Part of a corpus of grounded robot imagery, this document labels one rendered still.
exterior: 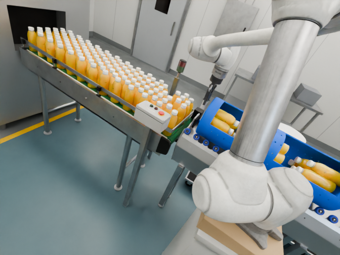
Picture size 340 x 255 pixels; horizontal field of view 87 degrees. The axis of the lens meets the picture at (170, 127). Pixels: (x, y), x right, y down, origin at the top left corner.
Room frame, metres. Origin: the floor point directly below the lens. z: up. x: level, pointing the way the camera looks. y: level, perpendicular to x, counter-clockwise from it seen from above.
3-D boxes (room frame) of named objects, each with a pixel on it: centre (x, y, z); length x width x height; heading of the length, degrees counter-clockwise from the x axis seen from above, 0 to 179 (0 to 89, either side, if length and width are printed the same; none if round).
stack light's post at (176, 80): (1.59, 0.10, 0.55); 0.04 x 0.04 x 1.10; 73
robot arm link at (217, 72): (1.12, -0.16, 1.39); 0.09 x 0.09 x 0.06
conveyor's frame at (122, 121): (1.39, 0.67, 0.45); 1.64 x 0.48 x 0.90; 73
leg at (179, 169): (1.05, -0.20, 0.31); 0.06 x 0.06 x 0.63; 73
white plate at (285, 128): (1.52, -1.02, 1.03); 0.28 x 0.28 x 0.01
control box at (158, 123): (0.92, 0.13, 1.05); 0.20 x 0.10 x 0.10; 73
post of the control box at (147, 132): (0.92, 0.13, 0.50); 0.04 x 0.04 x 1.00; 73
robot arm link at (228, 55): (1.11, -0.14, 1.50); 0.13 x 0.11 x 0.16; 114
